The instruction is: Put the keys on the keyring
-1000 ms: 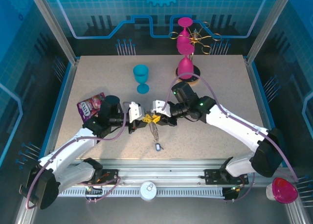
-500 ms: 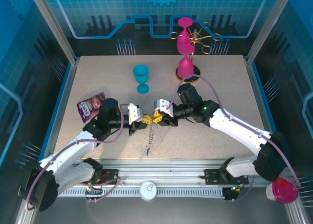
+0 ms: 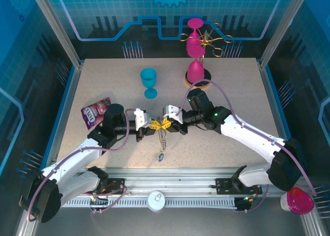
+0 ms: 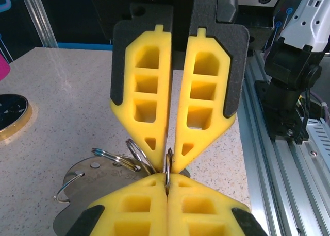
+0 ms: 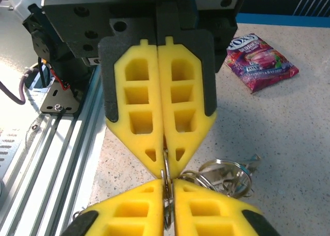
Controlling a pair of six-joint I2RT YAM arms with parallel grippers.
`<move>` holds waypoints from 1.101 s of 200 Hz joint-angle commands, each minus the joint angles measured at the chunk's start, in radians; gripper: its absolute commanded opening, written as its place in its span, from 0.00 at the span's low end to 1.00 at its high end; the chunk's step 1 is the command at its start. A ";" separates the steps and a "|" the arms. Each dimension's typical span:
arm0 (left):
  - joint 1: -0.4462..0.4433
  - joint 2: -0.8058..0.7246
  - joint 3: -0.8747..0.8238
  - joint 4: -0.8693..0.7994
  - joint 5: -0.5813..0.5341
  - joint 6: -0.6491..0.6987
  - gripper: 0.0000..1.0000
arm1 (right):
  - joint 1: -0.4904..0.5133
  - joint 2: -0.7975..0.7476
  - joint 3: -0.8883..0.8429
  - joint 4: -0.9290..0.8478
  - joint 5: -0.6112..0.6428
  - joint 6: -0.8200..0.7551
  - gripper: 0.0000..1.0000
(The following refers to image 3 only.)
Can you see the blue key tag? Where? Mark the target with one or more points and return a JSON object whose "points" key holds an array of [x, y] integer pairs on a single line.
{"points": [[161, 157]]}

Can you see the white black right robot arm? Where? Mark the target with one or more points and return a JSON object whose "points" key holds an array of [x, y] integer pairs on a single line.
{"points": [[247, 133]]}

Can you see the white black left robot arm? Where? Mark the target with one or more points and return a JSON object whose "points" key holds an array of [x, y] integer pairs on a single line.
{"points": [[72, 158]]}

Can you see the purple candy packet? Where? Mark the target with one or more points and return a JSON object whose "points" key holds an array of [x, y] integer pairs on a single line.
{"points": [[92, 113]]}

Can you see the pink plastic goblet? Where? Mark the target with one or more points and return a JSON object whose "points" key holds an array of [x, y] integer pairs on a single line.
{"points": [[195, 71]]}

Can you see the blue plastic goblet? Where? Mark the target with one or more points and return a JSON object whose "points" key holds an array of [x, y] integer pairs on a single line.
{"points": [[148, 77]]}

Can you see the white round can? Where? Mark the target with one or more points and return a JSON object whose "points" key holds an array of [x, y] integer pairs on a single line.
{"points": [[156, 200]]}

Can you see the pink and white cup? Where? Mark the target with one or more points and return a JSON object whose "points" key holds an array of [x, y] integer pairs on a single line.
{"points": [[299, 202]]}

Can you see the aluminium side rail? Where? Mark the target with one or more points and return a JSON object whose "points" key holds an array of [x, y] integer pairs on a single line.
{"points": [[273, 99], [69, 97]]}

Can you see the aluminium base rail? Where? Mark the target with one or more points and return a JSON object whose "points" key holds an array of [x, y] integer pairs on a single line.
{"points": [[167, 179]]}

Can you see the aluminium frame post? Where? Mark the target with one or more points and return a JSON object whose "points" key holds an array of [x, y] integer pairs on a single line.
{"points": [[55, 27], [283, 27]]}

